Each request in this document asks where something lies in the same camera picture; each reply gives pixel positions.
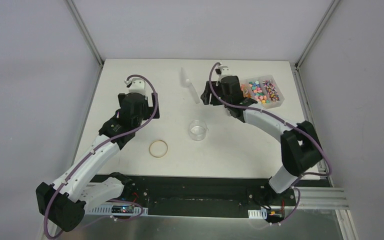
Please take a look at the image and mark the left white cable duct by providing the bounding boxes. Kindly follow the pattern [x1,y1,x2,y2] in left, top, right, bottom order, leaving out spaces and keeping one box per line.
[86,203,148,217]

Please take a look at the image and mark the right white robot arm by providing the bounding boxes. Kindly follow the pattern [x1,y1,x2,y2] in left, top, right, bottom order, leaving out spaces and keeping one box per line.
[200,75,324,205]

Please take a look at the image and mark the aluminium frame post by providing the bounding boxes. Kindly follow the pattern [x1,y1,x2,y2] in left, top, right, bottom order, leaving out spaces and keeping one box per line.
[64,0,105,69]
[294,0,342,70]

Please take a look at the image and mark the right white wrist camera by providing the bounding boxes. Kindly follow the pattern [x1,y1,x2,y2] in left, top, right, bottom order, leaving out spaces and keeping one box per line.
[215,64,232,78]

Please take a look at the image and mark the right aluminium frame post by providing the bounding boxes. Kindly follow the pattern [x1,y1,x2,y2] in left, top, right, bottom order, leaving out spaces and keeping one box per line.
[294,0,342,70]

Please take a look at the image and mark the clear plastic scoop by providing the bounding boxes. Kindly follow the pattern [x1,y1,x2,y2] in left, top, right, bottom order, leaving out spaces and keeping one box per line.
[180,67,200,104]

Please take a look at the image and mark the white cable duct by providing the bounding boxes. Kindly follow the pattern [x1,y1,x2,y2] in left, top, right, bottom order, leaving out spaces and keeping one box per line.
[86,203,148,217]
[247,208,268,220]

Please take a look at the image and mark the clear compartment candy box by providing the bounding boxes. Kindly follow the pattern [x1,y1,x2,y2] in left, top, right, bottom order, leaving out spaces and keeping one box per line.
[239,75,285,109]

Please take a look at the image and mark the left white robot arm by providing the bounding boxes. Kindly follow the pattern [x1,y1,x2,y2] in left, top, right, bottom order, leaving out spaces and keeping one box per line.
[35,92,160,232]

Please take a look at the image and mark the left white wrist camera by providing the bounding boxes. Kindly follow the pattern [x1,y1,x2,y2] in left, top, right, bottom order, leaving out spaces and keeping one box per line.
[124,77,146,96]

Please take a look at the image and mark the clear plastic jar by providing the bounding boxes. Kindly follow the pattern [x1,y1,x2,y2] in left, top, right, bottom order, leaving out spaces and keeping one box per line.
[188,119,208,141]

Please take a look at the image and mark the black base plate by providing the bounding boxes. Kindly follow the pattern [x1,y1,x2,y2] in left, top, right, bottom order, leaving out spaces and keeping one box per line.
[89,172,297,219]

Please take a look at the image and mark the left aluminium frame post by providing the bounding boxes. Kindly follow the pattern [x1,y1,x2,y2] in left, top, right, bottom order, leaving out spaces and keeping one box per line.
[64,0,105,69]

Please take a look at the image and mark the right white cable duct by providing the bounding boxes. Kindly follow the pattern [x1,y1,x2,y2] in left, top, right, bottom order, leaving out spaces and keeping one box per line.
[247,208,268,220]

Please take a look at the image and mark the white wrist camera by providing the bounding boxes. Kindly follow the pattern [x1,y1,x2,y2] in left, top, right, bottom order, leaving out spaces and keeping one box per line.
[124,77,146,96]
[215,64,232,78]

